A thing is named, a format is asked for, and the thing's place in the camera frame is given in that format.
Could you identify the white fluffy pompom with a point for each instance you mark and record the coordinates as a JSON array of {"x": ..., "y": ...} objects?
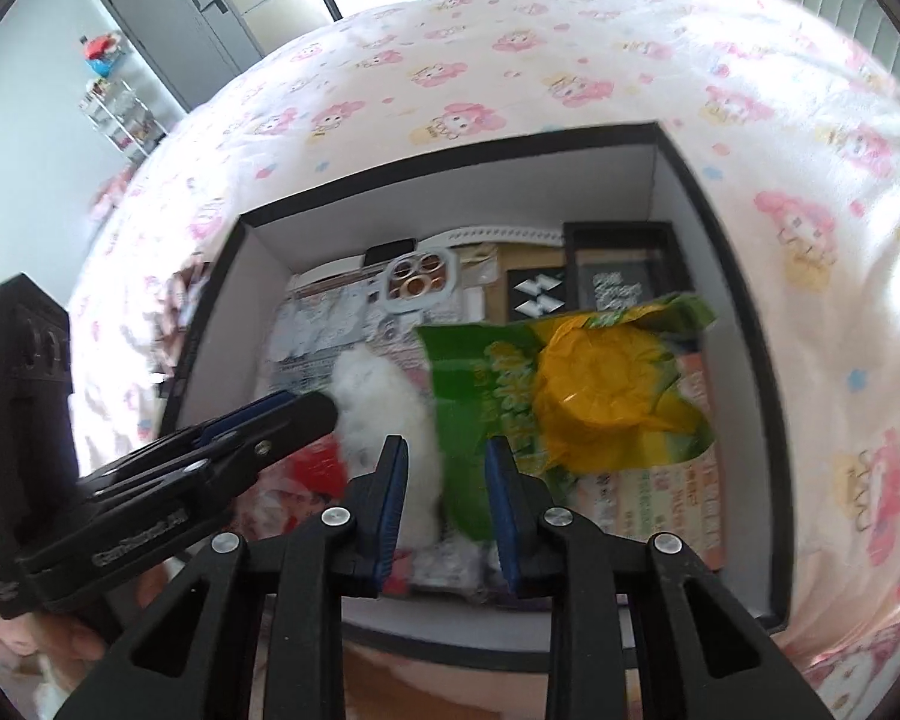
[{"x": 379, "y": 405}]

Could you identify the red blue plush toy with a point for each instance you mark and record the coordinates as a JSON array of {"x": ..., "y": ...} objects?
[{"x": 101, "y": 52}]

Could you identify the grey door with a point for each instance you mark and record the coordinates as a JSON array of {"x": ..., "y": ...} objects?
[{"x": 165, "y": 22}]

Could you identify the orange printed packet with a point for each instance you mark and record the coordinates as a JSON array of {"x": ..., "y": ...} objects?
[{"x": 660, "y": 510}]

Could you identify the clear printed phone case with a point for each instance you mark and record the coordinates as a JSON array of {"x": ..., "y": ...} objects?
[{"x": 330, "y": 330}]

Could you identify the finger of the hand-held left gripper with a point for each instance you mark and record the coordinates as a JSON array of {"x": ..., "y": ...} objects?
[
  {"x": 247, "y": 416},
  {"x": 285, "y": 427}
]

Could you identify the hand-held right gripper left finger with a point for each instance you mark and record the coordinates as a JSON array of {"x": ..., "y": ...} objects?
[{"x": 391, "y": 510}]

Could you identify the small black gift box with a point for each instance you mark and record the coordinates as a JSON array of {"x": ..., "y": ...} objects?
[{"x": 622, "y": 240}]

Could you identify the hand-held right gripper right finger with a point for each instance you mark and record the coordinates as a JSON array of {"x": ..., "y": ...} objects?
[{"x": 504, "y": 510}]

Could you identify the black cardboard box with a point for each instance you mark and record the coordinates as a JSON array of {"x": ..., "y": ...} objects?
[{"x": 735, "y": 315}]

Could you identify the pink printed blanket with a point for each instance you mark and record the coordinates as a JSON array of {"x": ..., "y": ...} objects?
[{"x": 570, "y": 52}]

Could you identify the black card with white zigzags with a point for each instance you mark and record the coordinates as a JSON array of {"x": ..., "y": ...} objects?
[{"x": 536, "y": 292}]

